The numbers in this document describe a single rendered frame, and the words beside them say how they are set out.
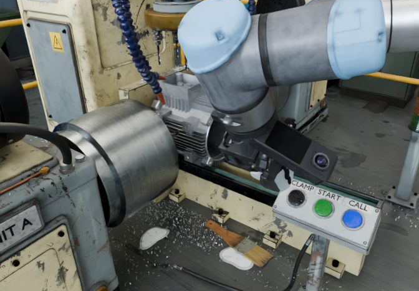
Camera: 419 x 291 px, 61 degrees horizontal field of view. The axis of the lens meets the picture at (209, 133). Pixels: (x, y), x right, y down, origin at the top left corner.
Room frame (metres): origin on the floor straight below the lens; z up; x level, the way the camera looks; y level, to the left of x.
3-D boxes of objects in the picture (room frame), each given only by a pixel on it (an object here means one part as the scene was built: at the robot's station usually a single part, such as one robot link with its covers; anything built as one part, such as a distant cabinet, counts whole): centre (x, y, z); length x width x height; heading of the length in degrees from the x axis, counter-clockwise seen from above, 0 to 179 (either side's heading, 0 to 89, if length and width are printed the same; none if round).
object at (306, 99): (1.42, -0.32, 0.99); 0.35 x 0.31 x 0.37; 143
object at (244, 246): (0.69, -0.06, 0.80); 0.21 x 0.05 x 0.01; 45
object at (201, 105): (0.94, 0.04, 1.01); 0.20 x 0.19 x 0.19; 53
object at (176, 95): (0.97, 0.07, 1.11); 0.12 x 0.11 x 0.07; 53
